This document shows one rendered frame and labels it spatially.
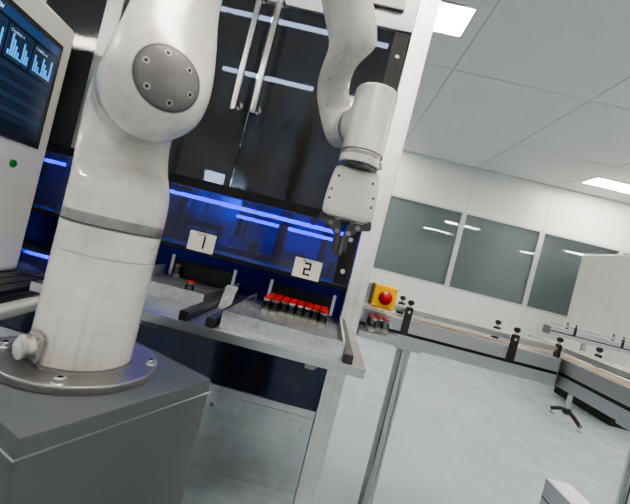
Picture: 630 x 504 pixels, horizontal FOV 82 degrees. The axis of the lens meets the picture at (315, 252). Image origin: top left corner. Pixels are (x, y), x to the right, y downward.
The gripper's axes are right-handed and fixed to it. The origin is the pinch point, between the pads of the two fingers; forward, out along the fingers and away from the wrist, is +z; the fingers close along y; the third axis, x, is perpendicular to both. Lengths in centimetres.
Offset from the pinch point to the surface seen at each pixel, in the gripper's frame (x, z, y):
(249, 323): -2.0, 20.0, 13.9
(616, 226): -496, -146, -417
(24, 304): -8, 30, 66
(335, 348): -1.9, 20.5, -4.4
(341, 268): -39.3, 5.5, -3.5
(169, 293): -13.6, 20.7, 36.2
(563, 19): -170, -184, -111
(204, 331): 0.5, 23.2, 21.9
